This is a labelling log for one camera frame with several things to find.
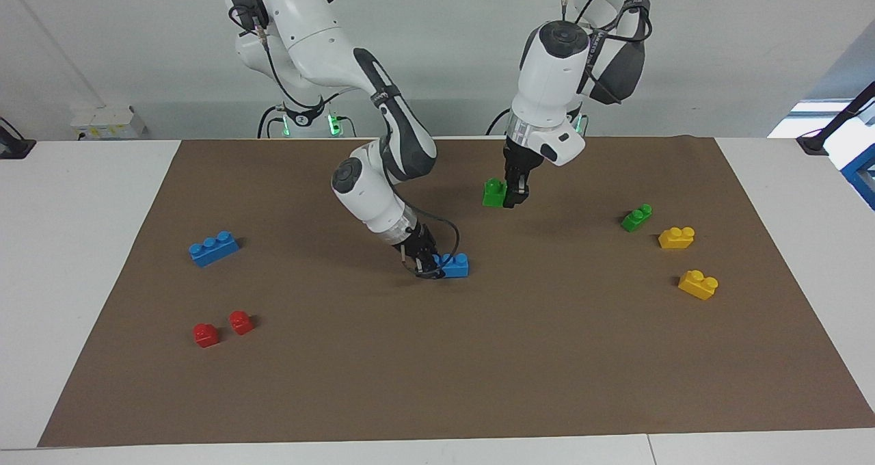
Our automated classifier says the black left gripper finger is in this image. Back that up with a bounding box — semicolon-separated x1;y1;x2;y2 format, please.
503;145;520;210
517;152;542;207

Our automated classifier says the blue three-stud toy brick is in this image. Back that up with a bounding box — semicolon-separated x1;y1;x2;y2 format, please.
437;253;470;279
189;230;241;268

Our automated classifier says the brown table mat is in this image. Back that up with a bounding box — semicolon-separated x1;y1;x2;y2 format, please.
38;135;875;448

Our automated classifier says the yellow two-stud toy brick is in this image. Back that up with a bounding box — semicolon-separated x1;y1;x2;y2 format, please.
658;226;696;250
677;269;719;302

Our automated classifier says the black stand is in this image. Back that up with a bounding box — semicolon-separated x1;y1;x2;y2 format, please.
796;81;875;157

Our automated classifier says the white box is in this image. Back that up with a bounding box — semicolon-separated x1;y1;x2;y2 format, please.
70;105;148;142

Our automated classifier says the black table clamp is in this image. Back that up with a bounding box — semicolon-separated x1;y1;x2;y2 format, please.
0;116;37;160

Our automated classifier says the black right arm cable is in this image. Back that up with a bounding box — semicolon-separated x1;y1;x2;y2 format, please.
229;3;461;279

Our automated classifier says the blue metal frame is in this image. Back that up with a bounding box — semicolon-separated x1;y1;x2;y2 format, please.
839;140;875;211

